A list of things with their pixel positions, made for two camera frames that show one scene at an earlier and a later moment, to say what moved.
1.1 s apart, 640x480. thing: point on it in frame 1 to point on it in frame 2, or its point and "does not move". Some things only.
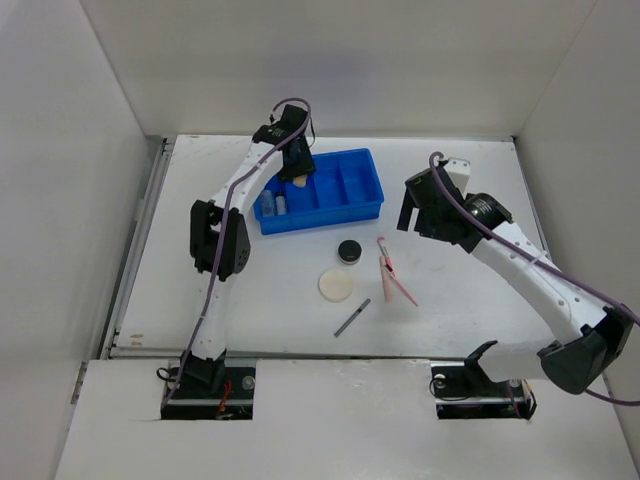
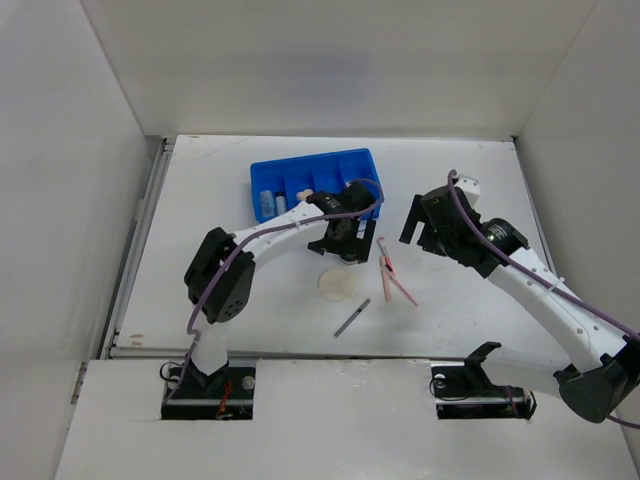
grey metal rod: x=352 y=317 does not move
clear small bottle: x=268 y=204 does not move
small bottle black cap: x=280 y=203 does not move
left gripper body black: x=300 y=166 to x=347 y=243
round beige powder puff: x=335 y=285 does not move
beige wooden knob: x=299 y=181 to x=302 y=195
